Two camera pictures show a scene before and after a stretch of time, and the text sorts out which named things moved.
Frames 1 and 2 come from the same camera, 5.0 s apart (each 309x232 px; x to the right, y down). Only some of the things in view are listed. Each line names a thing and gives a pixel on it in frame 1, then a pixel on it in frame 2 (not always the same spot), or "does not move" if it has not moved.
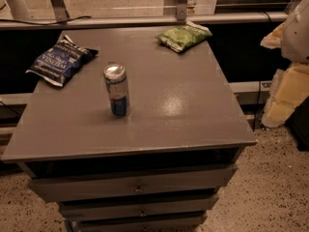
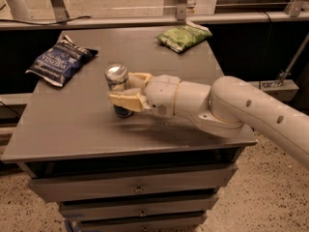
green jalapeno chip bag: (183, 36) does not move
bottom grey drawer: (191, 222) does not move
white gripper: (297, 36) -> (161, 94)
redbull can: (117, 84) does not move
